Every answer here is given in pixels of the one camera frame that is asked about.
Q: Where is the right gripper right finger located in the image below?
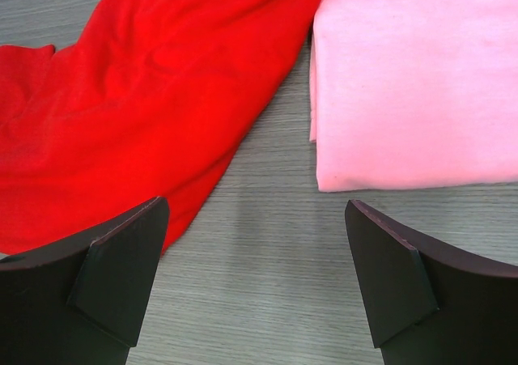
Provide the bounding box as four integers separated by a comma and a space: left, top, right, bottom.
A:
345, 200, 517, 364

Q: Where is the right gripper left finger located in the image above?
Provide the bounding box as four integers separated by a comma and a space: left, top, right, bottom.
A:
1, 197, 168, 364

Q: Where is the red t-shirt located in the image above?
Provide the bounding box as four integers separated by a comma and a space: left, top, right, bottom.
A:
1, 0, 321, 254

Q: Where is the folded pink t-shirt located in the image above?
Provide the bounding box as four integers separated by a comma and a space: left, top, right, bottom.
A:
310, 0, 517, 192

